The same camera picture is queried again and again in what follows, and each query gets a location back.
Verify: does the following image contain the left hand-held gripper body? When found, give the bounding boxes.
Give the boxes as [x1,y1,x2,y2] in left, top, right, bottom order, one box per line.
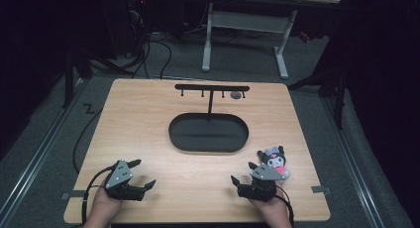
[104,160,147,202]

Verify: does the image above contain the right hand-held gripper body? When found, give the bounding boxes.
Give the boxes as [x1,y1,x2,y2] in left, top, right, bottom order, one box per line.
[236,164,287,202]

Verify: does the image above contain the black plush doll keychain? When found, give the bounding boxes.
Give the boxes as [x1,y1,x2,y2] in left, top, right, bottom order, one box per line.
[257,145,291,181]

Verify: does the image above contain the black hook rack with tray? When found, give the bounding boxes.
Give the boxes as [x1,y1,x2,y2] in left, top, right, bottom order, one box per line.
[167,83,251,154]

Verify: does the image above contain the person's right hand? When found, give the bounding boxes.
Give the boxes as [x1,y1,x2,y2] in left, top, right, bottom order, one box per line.
[249,184,293,228]

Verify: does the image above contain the person's left hand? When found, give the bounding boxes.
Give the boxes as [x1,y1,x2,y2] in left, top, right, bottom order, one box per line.
[82,185,123,228]

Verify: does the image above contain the black metal stand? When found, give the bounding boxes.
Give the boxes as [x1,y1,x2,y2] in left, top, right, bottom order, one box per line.
[287,56,350,130]
[61,46,95,109]

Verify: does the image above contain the white-legged desk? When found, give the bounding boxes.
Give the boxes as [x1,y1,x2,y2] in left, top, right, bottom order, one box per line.
[201,0,341,80]

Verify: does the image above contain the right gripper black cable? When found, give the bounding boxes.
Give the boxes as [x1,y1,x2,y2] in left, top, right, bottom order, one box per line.
[272,184,295,228]

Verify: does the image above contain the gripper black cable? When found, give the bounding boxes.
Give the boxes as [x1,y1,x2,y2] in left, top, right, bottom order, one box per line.
[80,165,117,226]
[272,184,295,228]

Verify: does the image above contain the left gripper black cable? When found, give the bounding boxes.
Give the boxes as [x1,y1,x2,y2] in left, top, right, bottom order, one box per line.
[80,165,117,226]

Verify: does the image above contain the black floor cable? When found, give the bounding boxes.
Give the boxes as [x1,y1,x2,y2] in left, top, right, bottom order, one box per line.
[72,103,104,174]

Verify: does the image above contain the metal floor rail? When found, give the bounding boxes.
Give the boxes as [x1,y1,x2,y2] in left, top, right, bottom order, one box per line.
[321,95,385,228]
[0,78,87,219]

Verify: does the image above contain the black floor cables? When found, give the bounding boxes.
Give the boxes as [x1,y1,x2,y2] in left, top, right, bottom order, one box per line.
[88,29,173,81]

